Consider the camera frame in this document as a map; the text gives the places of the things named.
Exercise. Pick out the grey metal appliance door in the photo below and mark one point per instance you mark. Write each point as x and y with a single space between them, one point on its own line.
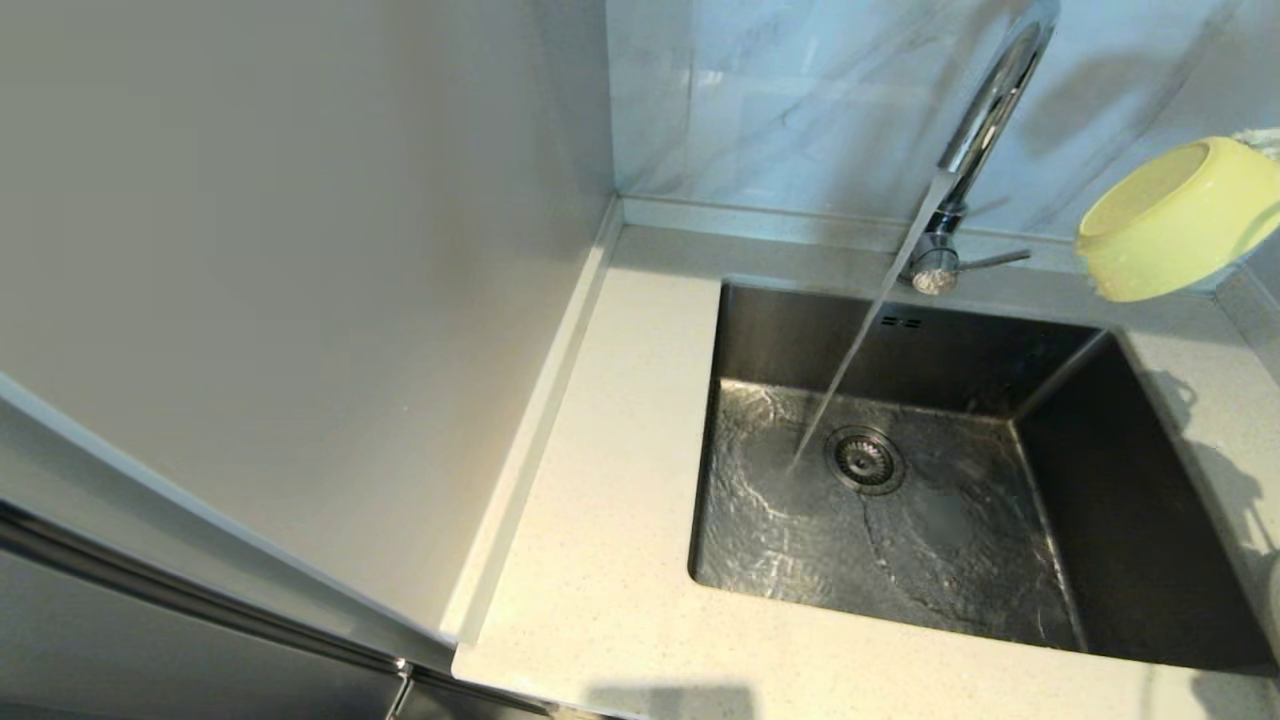
150 640

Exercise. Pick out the yellow plastic bowl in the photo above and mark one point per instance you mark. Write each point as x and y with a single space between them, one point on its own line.
1180 225

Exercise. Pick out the round metal drain strainer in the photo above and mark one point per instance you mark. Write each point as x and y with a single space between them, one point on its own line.
864 461

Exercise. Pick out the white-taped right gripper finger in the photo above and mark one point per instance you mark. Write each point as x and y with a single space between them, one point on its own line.
1265 142

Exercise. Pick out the stainless steel sink basin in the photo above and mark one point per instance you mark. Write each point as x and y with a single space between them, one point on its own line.
950 570

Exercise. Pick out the chrome gooseneck kitchen faucet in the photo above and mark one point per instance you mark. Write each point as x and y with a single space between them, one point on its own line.
990 110

